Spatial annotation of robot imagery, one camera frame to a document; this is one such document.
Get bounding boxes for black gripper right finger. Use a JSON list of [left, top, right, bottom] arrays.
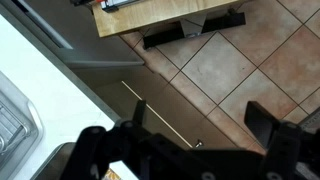
[[244, 101, 280, 149]]

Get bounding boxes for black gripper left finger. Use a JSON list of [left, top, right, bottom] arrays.
[[132, 100, 146, 125]]

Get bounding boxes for wooden cabinet doors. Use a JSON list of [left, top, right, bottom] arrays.
[[74, 66, 235, 149]]

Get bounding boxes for wooden side table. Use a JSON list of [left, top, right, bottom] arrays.
[[92, 0, 245, 37]]

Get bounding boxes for black table base bar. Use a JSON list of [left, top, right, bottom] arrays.
[[143, 13, 246, 50]]

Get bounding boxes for stainless steel dishwasher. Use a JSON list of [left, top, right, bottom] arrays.
[[0, 0, 145, 71]]

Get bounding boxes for tool on side table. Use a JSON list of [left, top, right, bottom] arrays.
[[69, 0, 141, 14]]

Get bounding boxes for stainless steel sink basin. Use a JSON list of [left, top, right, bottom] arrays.
[[0, 72, 43, 180]]

